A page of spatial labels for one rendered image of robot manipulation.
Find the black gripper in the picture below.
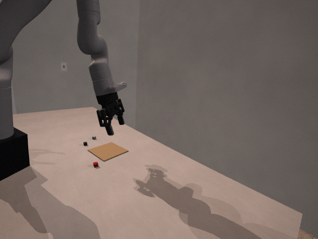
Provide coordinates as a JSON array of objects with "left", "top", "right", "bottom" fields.
[{"left": 96, "top": 92, "right": 125, "bottom": 135}]

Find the tan square mat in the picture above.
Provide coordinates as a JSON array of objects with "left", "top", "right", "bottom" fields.
[{"left": 88, "top": 142, "right": 128, "bottom": 161}]

